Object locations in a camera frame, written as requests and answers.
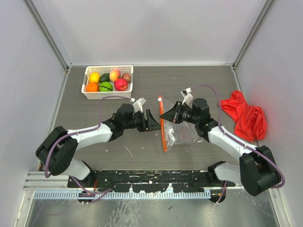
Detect brown passion fruit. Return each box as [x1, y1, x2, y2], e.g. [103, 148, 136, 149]
[121, 73, 132, 83]

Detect white plastic basket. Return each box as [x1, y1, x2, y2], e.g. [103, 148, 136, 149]
[81, 65, 134, 100]

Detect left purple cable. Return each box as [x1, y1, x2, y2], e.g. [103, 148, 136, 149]
[44, 96, 133, 204]

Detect pink yellow peach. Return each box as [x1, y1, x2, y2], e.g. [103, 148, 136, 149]
[109, 70, 121, 82]

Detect clear zip top bag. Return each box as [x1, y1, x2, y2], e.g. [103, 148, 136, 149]
[158, 95, 202, 152]

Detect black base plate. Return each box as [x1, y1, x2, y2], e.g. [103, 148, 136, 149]
[81, 170, 224, 193]

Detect red cloth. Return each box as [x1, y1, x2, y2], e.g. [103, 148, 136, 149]
[220, 91, 267, 142]

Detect right aluminium frame post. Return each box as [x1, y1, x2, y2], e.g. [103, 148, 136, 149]
[232, 0, 276, 70]

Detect green toy watermelon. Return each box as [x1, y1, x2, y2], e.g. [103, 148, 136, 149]
[99, 82, 113, 92]

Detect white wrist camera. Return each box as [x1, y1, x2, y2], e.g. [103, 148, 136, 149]
[181, 87, 193, 105]
[131, 97, 146, 113]

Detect yellow lemon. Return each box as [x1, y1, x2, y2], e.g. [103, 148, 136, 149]
[89, 72, 100, 84]

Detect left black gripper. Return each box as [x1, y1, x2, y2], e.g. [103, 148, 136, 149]
[123, 109, 162, 132]

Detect dark green avocado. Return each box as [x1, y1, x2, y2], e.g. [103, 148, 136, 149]
[99, 73, 110, 83]

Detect white slotted cable duct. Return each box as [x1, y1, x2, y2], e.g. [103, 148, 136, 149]
[33, 189, 211, 200]

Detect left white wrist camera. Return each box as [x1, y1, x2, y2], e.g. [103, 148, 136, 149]
[131, 97, 146, 113]

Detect orange fruit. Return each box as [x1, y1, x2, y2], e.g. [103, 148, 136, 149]
[86, 83, 99, 92]

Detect aluminium frame post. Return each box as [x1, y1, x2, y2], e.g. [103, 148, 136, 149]
[23, 0, 71, 71]
[232, 0, 276, 70]

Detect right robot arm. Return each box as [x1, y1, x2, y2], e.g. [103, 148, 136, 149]
[160, 98, 282, 196]

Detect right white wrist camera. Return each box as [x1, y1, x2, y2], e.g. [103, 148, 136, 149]
[181, 87, 193, 105]

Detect left aluminium frame post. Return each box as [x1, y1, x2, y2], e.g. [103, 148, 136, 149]
[23, 0, 71, 71]

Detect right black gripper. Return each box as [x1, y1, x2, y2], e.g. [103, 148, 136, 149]
[160, 101, 199, 125]

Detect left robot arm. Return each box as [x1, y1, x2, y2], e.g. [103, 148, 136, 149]
[36, 104, 161, 187]

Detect red apple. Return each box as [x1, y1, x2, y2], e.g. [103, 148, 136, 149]
[114, 79, 128, 91]

